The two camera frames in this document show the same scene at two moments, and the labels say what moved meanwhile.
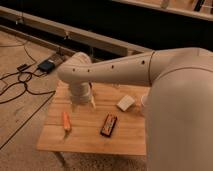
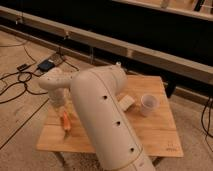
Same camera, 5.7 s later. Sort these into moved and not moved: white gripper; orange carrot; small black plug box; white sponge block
Moved: white gripper
Not moved: orange carrot; small black plug box; white sponge block
